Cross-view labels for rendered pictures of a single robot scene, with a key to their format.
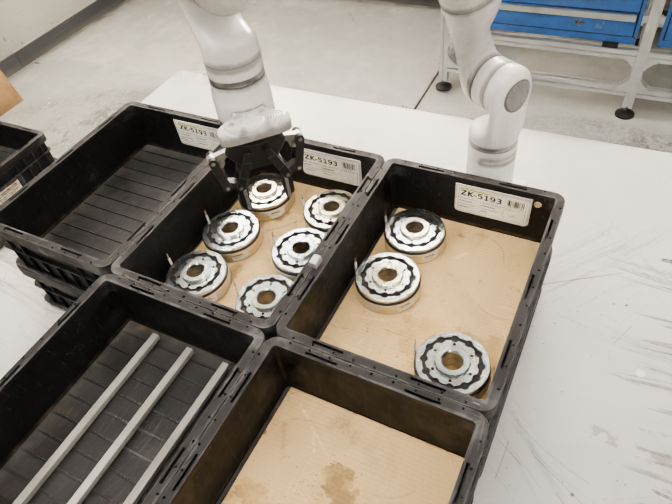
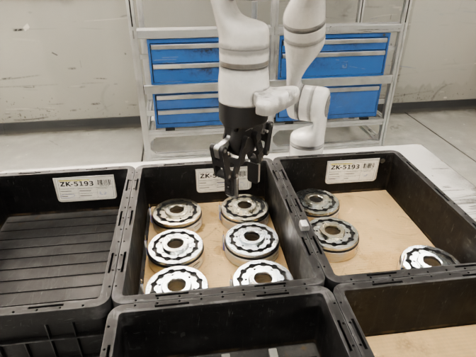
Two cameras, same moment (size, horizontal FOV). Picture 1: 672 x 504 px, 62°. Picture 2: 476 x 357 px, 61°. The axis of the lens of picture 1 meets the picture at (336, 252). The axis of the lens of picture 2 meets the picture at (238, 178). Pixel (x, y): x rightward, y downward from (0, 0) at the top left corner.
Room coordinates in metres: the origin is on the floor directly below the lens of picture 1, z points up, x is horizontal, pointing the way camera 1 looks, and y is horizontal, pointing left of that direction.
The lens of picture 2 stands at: (0.22, 0.47, 1.34)
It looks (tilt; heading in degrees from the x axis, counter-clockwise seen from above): 30 degrees down; 319
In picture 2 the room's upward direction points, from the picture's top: straight up
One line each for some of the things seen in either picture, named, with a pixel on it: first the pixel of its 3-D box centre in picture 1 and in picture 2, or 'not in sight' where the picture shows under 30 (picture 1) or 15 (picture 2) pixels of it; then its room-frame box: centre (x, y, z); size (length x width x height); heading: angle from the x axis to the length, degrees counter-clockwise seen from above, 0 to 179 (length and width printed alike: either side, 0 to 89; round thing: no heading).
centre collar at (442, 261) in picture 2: (452, 361); (431, 262); (0.40, -0.13, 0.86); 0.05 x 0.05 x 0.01
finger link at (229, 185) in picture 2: (236, 192); (227, 183); (0.64, 0.13, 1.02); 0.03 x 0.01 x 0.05; 102
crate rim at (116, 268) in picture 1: (257, 214); (212, 217); (0.70, 0.12, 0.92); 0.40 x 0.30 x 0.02; 147
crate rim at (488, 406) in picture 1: (429, 264); (370, 205); (0.53, -0.13, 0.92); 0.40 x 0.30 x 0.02; 147
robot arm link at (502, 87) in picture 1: (496, 105); (309, 117); (0.85, -0.33, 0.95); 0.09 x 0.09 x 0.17; 27
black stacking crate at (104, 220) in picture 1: (131, 196); (44, 253); (0.86, 0.37, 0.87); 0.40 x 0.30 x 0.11; 147
